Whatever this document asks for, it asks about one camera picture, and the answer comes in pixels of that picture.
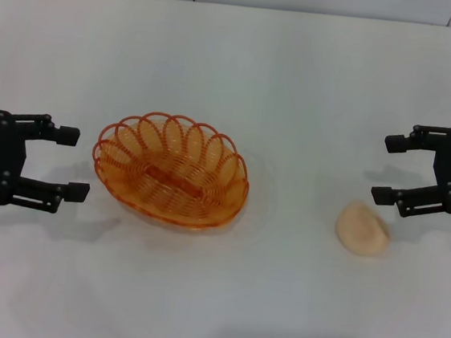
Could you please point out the pale beige bread piece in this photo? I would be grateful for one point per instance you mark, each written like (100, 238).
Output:
(362, 229)

